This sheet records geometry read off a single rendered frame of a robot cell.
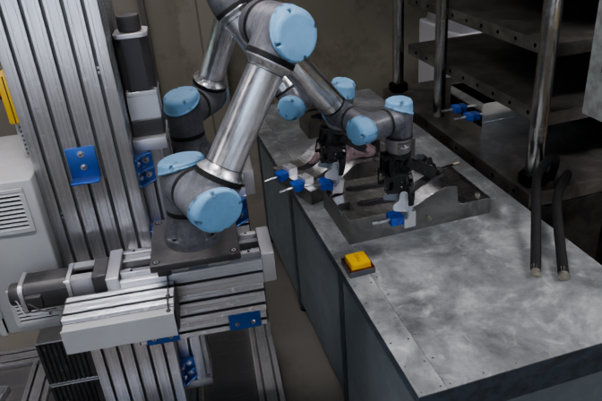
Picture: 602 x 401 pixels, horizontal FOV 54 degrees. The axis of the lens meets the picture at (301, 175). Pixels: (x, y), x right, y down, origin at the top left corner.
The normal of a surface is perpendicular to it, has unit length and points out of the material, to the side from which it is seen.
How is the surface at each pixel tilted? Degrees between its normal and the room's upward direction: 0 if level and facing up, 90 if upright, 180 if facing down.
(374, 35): 90
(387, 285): 0
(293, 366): 0
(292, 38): 84
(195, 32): 90
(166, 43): 90
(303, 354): 0
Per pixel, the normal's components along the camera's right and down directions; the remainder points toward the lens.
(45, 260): 0.18, 0.44
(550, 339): -0.07, -0.89
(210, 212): 0.48, 0.47
